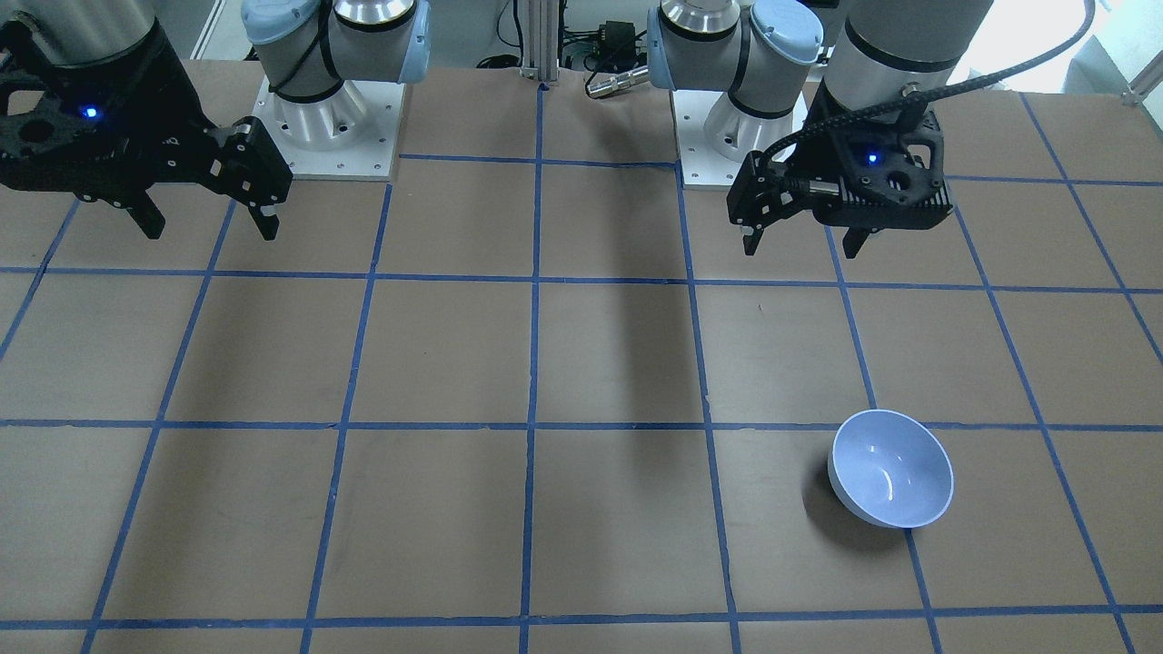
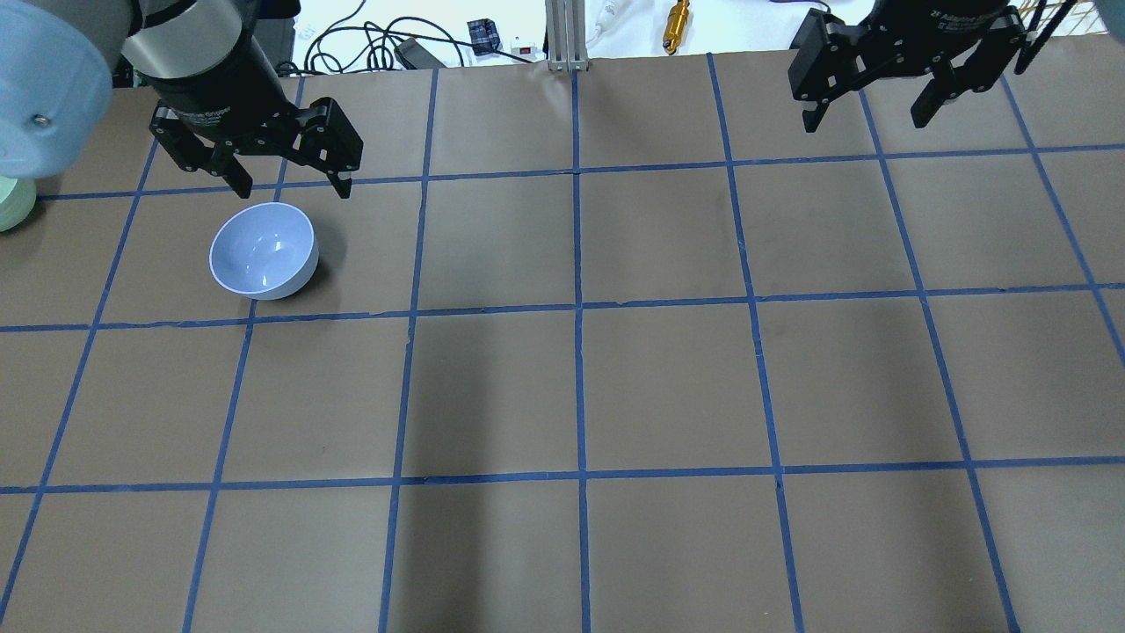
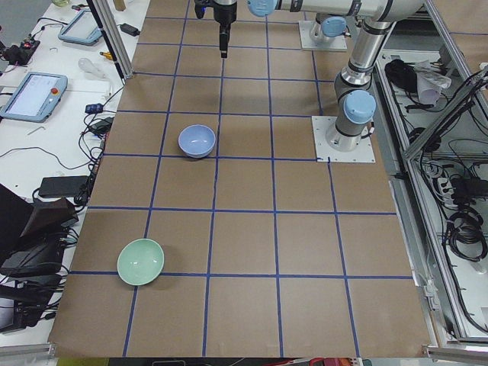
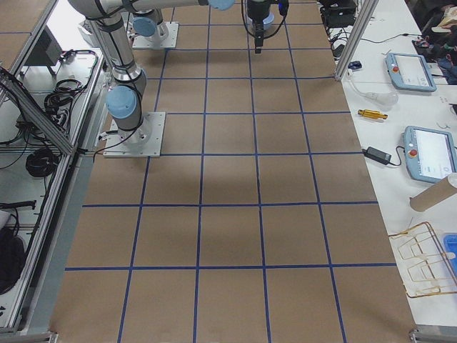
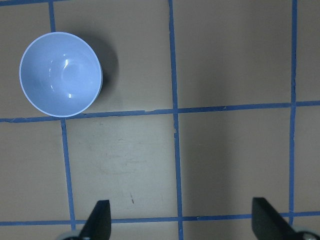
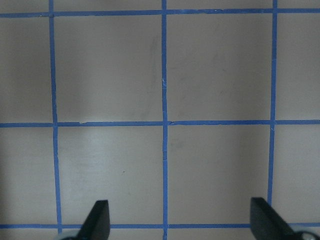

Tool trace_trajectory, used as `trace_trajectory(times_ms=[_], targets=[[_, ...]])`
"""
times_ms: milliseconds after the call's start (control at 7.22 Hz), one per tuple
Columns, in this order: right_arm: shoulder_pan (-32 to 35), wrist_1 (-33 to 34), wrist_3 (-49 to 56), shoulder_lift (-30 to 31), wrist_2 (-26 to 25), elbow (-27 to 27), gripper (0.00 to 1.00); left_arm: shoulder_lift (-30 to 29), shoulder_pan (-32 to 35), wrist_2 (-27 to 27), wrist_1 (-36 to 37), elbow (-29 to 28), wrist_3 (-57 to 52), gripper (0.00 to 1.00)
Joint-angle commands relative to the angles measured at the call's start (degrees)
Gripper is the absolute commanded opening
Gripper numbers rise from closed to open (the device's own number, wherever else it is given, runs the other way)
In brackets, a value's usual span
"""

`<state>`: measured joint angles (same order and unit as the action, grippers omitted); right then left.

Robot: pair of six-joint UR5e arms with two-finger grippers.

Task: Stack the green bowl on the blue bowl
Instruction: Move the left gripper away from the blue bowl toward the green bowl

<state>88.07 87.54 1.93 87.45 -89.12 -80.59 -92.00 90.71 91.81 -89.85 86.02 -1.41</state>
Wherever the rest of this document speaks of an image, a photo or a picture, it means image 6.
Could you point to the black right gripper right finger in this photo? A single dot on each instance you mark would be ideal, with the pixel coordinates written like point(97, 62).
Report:
point(266, 223)

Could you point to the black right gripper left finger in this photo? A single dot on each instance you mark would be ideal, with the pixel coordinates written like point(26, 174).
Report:
point(97, 224)

